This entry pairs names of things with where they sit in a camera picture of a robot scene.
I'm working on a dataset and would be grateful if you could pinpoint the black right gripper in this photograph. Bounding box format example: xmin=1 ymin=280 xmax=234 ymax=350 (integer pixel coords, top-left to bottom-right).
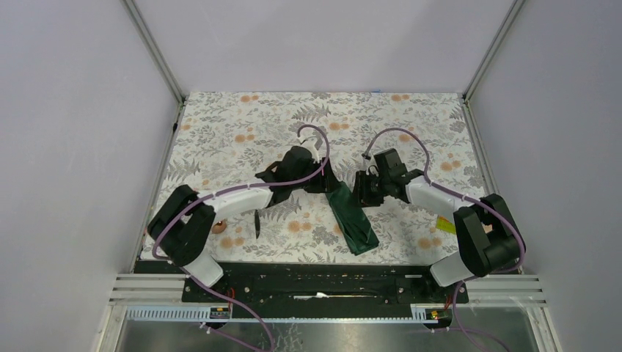
xmin=346 ymin=170 xmax=390 ymax=209

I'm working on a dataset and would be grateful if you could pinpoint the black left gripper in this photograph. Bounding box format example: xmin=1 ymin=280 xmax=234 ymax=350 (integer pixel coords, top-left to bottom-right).
xmin=290 ymin=156 xmax=341 ymax=194

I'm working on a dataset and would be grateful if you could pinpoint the dark green cloth napkin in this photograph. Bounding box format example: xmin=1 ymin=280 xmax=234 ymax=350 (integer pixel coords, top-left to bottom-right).
xmin=326 ymin=181 xmax=379 ymax=256

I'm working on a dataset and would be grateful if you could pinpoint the black table knife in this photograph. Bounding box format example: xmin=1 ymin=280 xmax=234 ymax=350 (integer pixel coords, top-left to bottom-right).
xmin=254 ymin=210 xmax=261 ymax=239

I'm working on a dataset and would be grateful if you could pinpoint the copper spoon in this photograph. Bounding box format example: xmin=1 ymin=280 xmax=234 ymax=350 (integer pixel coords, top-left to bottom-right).
xmin=211 ymin=219 xmax=227 ymax=234

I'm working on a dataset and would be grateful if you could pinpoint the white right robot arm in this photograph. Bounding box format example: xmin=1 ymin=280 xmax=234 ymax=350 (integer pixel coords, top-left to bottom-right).
xmin=354 ymin=149 xmax=526 ymax=302

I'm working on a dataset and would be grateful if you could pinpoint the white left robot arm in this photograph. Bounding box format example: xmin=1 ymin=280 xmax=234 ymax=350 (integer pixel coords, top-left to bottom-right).
xmin=147 ymin=146 xmax=340 ymax=301

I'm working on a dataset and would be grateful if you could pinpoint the colourful toy block stack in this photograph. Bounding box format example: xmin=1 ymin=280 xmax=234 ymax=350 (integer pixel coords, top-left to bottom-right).
xmin=435 ymin=216 xmax=456 ymax=235

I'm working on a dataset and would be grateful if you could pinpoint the floral patterned table mat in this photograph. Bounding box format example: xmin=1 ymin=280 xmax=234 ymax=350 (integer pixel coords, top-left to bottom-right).
xmin=157 ymin=92 xmax=487 ymax=265

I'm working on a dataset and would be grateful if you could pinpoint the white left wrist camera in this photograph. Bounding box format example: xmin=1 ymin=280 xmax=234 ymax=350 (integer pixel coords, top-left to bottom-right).
xmin=299 ymin=136 xmax=321 ymax=163

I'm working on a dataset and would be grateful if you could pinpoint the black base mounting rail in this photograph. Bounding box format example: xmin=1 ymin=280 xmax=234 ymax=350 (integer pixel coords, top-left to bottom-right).
xmin=212 ymin=262 xmax=469 ymax=320

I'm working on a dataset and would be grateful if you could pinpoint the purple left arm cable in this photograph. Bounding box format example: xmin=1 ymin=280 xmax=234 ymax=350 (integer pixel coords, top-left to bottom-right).
xmin=151 ymin=125 xmax=332 ymax=352

